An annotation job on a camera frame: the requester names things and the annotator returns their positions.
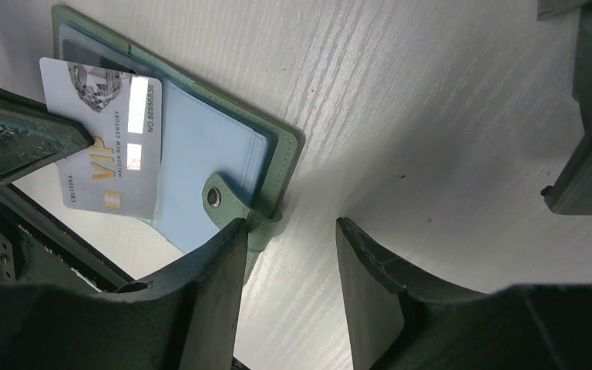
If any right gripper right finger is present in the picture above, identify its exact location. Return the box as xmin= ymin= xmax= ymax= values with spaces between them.
xmin=335 ymin=217 xmax=592 ymax=369

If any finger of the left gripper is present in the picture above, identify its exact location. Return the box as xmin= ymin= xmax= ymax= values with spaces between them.
xmin=0 ymin=88 xmax=94 ymax=187

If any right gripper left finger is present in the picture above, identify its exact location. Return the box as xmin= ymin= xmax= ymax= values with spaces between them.
xmin=0 ymin=219 xmax=247 ymax=369

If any silver credit card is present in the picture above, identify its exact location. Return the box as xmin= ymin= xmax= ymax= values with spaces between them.
xmin=39 ymin=58 xmax=163 ymax=219

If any green card holder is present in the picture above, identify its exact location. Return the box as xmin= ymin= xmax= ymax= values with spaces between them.
xmin=51 ymin=5 xmax=300 ymax=276

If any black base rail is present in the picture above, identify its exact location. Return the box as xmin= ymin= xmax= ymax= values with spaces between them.
xmin=0 ymin=185 xmax=134 ymax=293

